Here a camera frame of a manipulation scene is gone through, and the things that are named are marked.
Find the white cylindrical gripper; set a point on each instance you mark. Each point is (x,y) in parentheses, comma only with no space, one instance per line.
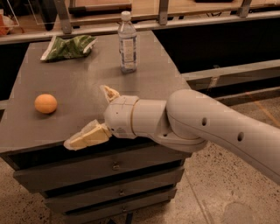
(120,116)

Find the orange fruit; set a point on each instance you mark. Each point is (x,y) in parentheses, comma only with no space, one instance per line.
(45,103)

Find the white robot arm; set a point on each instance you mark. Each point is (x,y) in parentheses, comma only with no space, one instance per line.
(186,121)

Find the clear plastic water bottle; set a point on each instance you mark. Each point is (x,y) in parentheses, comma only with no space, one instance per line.
(127,43)

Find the grey drawer cabinet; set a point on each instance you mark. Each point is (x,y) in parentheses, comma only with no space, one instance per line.
(30,138)

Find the top grey drawer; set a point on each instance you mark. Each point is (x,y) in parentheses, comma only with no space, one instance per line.
(98,165)

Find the grey drawer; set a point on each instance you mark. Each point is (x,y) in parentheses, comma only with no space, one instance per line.
(125,184)
(120,206)
(98,165)

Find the green chip bag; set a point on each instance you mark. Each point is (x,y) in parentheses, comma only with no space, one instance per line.
(66,49)

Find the middle grey drawer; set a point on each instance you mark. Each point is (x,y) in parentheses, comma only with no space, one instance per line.
(125,184)

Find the bottom grey drawer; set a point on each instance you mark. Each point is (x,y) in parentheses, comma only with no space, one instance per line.
(120,206)

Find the wooden shelf with metal posts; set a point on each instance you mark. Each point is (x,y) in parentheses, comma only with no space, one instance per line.
(149,15)

